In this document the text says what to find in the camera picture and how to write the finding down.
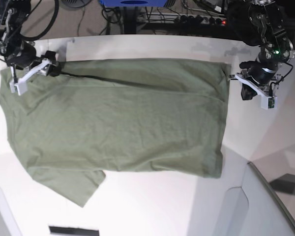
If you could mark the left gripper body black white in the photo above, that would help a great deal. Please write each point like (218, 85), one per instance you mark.
(263, 78)

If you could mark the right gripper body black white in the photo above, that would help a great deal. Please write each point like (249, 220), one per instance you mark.
(24, 63)

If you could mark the olive green t-shirt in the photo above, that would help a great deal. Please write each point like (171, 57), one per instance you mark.
(124, 115)

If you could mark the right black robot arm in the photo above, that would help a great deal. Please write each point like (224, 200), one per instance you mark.
(13, 13)

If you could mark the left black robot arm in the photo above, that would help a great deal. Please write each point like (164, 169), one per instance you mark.
(261, 23)

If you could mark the blue box with oval hole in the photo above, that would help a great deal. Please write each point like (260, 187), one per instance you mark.
(133, 3)

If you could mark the black power strip red light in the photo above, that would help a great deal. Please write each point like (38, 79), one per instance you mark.
(201, 20)

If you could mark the white curved panel right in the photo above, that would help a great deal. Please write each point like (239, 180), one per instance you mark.
(253, 209)

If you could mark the white panel left corner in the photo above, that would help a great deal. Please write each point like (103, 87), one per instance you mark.
(8, 224)

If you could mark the black table leg post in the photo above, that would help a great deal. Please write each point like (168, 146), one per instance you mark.
(130, 15)

